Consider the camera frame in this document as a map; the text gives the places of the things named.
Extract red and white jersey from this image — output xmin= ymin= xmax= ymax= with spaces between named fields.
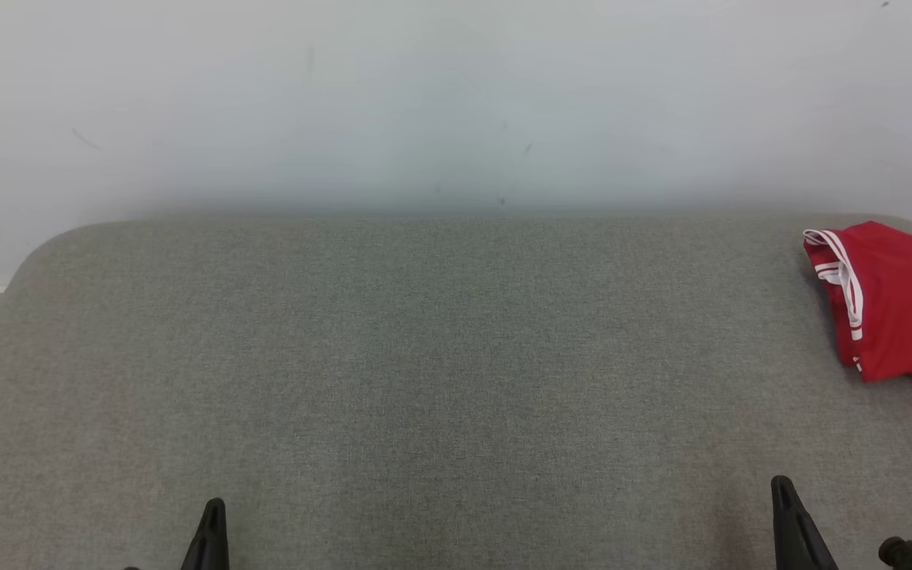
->
xmin=803 ymin=220 xmax=912 ymax=398

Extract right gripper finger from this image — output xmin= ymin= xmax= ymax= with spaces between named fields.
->
xmin=790 ymin=491 xmax=838 ymax=570
xmin=771 ymin=475 xmax=805 ymax=570

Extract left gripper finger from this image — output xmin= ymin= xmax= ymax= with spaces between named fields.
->
xmin=207 ymin=499 xmax=230 ymax=570
xmin=180 ymin=499 xmax=218 ymax=570

